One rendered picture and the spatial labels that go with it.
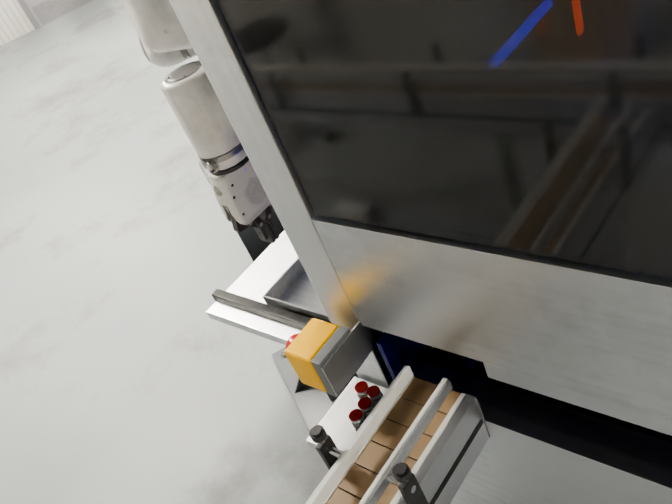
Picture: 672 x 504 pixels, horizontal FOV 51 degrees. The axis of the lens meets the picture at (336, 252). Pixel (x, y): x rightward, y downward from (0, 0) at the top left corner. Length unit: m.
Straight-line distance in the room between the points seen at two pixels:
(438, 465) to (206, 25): 0.59
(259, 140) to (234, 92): 0.07
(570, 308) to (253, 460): 1.70
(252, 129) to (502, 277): 0.33
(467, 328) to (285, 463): 1.47
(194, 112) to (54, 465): 1.93
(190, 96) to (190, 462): 1.58
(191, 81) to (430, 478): 0.64
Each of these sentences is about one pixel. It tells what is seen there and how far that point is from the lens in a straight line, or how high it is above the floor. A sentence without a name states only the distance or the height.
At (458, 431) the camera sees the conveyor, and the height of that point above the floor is 0.92.
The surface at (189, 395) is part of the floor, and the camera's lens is 2.64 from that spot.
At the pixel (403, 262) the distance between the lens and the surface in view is 0.82.
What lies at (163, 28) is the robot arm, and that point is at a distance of 1.15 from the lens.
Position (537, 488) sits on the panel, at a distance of 1.10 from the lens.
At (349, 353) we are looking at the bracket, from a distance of 0.99.
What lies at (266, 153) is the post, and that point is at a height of 1.31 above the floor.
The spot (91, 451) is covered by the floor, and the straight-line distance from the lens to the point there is 2.73.
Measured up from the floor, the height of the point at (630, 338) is 1.13.
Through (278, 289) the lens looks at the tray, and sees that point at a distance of 1.32.
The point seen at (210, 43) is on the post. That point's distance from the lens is 0.80.
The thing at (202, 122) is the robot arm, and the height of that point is 1.28.
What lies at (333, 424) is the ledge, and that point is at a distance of 1.08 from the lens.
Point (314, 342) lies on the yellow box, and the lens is 0.98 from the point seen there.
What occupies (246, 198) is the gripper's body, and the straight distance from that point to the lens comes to 1.16.
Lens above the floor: 1.68
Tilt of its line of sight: 36 degrees down
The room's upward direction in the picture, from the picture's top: 25 degrees counter-clockwise
